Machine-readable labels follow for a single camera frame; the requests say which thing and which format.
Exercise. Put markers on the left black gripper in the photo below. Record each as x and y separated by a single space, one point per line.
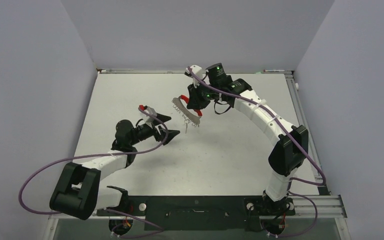
155 133

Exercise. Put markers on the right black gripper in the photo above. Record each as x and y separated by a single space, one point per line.
195 102

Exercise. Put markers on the small silver key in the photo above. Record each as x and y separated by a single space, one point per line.
186 127

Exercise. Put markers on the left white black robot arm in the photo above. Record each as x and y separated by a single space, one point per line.
78 192

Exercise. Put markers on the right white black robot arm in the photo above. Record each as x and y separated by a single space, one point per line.
290 142

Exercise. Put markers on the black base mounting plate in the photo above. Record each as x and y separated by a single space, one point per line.
203 213

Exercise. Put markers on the back aluminium rail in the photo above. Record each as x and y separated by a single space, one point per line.
181 71

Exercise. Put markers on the front aluminium rail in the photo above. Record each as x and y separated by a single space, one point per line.
328 206

